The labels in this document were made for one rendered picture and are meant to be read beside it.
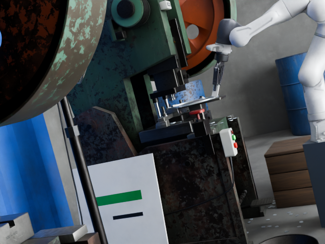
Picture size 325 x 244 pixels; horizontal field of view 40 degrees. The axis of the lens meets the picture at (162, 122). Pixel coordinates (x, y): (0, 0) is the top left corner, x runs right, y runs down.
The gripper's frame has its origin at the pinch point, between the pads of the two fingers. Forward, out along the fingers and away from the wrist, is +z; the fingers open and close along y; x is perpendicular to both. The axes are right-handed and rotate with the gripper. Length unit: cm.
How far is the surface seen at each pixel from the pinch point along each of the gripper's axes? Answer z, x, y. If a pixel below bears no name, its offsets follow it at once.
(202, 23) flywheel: -33, 27, 39
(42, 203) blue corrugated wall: 101, 107, -3
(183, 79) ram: -3.0, 18.6, -3.1
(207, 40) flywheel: -22.8, 21.7, 35.5
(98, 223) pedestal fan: 47, 12, -89
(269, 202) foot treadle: 54, -40, 1
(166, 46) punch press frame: -20.6, 24.8, -18.0
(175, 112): 15.5, 18.7, -6.8
